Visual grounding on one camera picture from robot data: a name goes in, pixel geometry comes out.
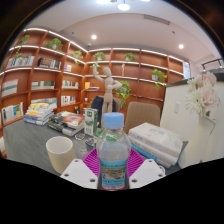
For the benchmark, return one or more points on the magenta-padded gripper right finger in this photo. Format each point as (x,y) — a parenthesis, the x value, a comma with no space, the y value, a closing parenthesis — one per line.
(146,171)

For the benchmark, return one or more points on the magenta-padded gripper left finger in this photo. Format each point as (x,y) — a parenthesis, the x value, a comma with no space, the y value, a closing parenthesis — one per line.
(78,173)

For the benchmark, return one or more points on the clear plastic water bottle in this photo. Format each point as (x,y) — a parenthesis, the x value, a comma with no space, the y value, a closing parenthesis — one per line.
(114,150)

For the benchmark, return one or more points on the cream paper cup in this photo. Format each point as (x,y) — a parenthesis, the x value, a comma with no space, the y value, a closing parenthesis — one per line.
(60,158)

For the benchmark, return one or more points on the small snack packet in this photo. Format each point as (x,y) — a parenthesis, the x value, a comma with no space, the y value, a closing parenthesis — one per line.
(80,136)
(89,141)

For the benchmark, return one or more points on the stack of dark books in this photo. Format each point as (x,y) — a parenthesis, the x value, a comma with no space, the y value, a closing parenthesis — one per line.
(66,122)

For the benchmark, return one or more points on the tall green white carton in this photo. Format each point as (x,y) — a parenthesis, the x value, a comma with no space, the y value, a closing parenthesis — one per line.
(90,121)

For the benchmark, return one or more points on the dark blue chair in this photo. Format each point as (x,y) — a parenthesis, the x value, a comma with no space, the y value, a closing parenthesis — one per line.
(97,105)

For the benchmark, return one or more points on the wooden shelf unit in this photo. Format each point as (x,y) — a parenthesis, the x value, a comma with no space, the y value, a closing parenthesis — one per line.
(140,90)

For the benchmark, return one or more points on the wooden artist mannequin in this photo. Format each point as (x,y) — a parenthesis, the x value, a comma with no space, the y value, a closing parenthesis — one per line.
(108,93)

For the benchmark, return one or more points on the white paper sign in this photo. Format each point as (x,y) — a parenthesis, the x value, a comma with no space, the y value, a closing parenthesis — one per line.
(186,70)

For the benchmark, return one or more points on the recessed ceiling spotlight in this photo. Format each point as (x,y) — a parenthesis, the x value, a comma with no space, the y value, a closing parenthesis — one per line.
(181,46)
(94,37)

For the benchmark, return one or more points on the ceiling air vent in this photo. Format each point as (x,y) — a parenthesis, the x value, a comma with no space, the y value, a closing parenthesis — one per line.
(157,19)

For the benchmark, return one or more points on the branched ceiling lamp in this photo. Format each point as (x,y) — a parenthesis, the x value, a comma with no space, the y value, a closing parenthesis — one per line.
(124,6)

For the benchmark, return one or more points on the black track light rail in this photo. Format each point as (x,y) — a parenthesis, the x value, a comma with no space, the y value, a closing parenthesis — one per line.
(211,63)

